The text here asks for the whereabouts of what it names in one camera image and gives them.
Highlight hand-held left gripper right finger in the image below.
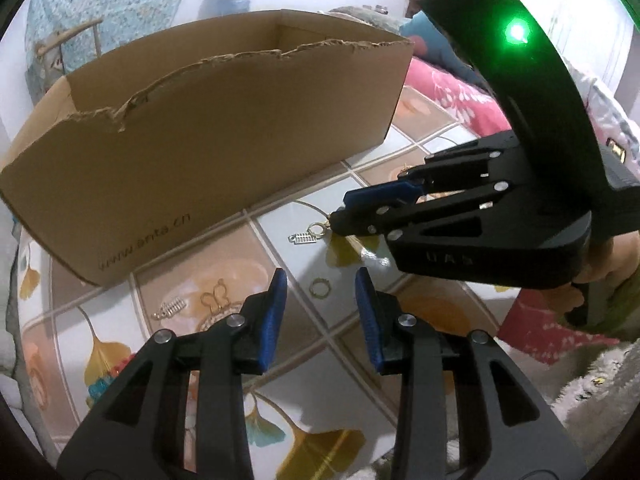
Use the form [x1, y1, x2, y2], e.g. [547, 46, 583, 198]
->
[354, 267, 573, 480]

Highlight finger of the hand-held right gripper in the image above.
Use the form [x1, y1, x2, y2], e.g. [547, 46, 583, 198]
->
[327, 180, 516, 242]
[341, 146, 517, 211]

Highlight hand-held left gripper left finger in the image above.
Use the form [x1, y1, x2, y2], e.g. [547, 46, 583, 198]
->
[56, 267, 288, 480]

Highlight brown cardboard box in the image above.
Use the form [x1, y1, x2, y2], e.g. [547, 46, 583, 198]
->
[0, 8, 416, 288]

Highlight multicoloured bead bracelet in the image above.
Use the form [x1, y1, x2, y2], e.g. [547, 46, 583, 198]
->
[85, 352, 137, 408]

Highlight person's right hand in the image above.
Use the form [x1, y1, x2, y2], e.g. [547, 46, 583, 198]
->
[574, 232, 640, 287]

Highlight gold butterfly earring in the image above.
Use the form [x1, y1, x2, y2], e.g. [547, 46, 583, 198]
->
[200, 282, 230, 316]

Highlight teal pillow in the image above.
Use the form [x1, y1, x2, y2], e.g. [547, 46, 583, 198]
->
[407, 12, 476, 76]

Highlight grey fluffy blanket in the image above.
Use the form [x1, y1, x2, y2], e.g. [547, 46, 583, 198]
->
[327, 4, 416, 31]

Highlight wooden chair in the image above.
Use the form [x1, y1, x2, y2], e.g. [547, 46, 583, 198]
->
[35, 16, 103, 78]

